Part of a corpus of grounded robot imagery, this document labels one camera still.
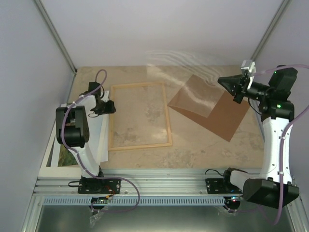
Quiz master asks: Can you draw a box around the light wooden picture frame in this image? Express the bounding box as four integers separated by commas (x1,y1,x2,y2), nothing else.
108,81,173,151

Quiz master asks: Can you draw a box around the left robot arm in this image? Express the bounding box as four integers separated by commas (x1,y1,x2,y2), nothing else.
56,82,116,193

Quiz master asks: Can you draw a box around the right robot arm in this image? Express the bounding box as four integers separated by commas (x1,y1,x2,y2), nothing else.
218,65,299,209

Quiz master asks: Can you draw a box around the landscape photo print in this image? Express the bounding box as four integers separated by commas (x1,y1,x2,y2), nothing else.
57,145,78,167

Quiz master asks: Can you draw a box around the white photo mat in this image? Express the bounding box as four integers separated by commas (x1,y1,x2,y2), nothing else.
38,90,112,178

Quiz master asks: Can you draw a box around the brown backing board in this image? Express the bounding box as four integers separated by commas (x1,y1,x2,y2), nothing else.
168,75,249,142

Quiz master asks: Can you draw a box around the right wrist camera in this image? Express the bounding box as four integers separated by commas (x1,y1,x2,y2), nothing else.
240,60,256,77

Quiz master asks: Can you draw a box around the right aluminium corner post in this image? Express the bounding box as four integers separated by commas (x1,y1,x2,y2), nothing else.
244,0,293,73

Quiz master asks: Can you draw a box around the aluminium corner post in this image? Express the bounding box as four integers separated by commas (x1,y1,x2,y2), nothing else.
244,0,293,73
33,0,77,75

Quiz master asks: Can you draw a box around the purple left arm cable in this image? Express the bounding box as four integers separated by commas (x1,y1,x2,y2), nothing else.
61,69,141,213

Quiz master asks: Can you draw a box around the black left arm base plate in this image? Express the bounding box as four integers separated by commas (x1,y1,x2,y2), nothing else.
78,177,121,195

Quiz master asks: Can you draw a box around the aluminium mounting rail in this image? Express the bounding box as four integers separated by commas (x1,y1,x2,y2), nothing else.
33,169,220,196

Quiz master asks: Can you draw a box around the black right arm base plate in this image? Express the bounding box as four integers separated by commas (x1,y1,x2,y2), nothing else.
205,178,242,194

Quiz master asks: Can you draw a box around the slotted grey cable duct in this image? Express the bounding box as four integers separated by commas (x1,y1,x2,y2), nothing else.
42,196,225,206

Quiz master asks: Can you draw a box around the left aluminium corner post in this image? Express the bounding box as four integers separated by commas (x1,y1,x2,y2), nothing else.
33,0,77,75

